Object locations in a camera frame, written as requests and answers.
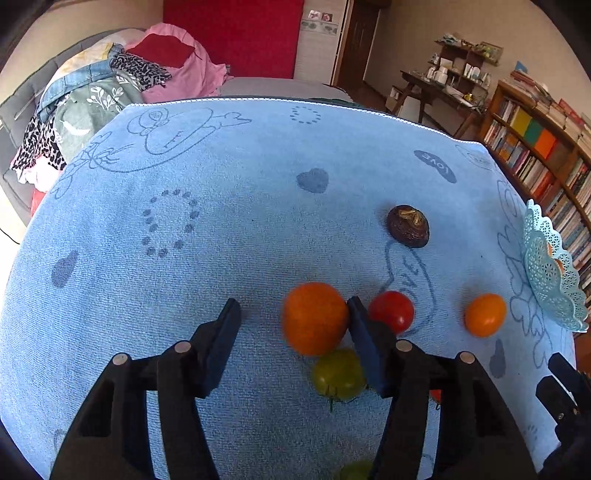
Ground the light blue lattice basket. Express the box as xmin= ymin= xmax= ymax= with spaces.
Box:
xmin=521 ymin=199 xmax=591 ymax=334

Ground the leopard print cloth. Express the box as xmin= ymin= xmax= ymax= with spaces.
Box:
xmin=10 ymin=113 xmax=68 ymax=172
xmin=110 ymin=52 xmax=172 ymax=92

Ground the pink cloth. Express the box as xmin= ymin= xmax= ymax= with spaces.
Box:
xmin=124 ymin=23 xmax=234 ymax=103

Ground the white storage box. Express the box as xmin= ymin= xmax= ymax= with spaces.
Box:
xmin=385 ymin=85 xmax=423 ymax=118

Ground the wooden desk hutch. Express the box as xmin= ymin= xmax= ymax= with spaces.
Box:
xmin=427 ymin=39 xmax=497 ymax=95

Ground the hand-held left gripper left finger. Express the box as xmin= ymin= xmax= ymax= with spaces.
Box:
xmin=50 ymin=298 xmax=243 ymax=480

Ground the smooth small orange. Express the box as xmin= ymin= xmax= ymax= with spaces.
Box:
xmin=464 ymin=294 xmax=508 ymax=337

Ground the white and wood wardrobe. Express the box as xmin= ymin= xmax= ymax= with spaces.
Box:
xmin=294 ymin=0 xmax=354 ymax=86

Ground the red mattress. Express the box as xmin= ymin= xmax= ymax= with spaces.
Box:
xmin=163 ymin=0 xmax=305 ymax=79

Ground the stack of books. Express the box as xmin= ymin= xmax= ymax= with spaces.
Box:
xmin=501 ymin=69 xmax=591 ymax=144

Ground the blue printed towel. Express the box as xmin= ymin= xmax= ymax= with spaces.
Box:
xmin=0 ymin=96 xmax=578 ymax=480

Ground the large orange tangerine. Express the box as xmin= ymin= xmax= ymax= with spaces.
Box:
xmin=281 ymin=282 xmax=350 ymax=357

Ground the denim garment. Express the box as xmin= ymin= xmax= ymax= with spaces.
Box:
xmin=37 ymin=62 xmax=116 ymax=121

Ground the green tomato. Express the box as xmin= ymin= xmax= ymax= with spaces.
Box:
xmin=311 ymin=348 xmax=368 ymax=402
xmin=339 ymin=459 xmax=375 ymax=480

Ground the wooden bookshelf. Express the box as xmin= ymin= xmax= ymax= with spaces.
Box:
xmin=478 ymin=79 xmax=591 ymax=305

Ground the red cloth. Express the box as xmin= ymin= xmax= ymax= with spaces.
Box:
xmin=126 ymin=33 xmax=195 ymax=70

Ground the wooden desk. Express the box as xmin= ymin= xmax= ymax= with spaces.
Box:
xmin=399 ymin=70 xmax=485 ymax=139

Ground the green floral cloth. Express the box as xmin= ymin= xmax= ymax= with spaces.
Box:
xmin=54 ymin=76 xmax=146 ymax=162

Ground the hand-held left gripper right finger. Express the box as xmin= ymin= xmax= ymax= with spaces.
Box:
xmin=346 ymin=295 xmax=539 ymax=480

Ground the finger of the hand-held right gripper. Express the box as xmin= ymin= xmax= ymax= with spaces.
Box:
xmin=536 ymin=353 xmax=580 ymax=418

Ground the pale floral quilt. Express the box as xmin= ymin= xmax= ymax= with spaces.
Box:
xmin=46 ymin=41 xmax=125 ymax=81

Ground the dark wooden door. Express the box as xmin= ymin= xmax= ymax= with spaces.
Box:
xmin=339 ymin=0 xmax=382 ymax=90

